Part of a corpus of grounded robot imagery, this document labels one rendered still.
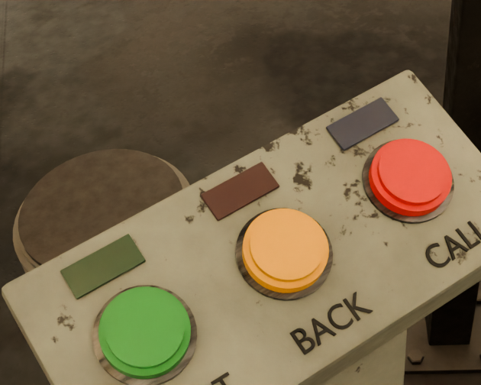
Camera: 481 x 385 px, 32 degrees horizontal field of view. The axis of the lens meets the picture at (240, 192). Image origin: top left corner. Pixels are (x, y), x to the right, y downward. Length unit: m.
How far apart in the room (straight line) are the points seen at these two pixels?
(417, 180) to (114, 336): 0.16
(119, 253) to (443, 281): 0.15
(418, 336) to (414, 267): 0.67
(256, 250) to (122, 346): 0.07
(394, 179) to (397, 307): 0.06
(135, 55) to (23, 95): 0.21
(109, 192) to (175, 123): 0.83
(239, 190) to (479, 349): 0.70
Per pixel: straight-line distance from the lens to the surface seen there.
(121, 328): 0.37
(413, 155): 0.42
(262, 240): 0.38
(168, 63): 1.51
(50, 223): 0.55
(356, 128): 0.43
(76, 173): 0.57
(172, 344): 0.37
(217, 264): 0.39
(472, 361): 1.06
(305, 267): 0.38
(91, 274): 0.39
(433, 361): 1.06
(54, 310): 0.38
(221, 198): 0.40
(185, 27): 1.58
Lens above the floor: 0.91
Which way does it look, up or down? 47 degrees down
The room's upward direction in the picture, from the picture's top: 9 degrees counter-clockwise
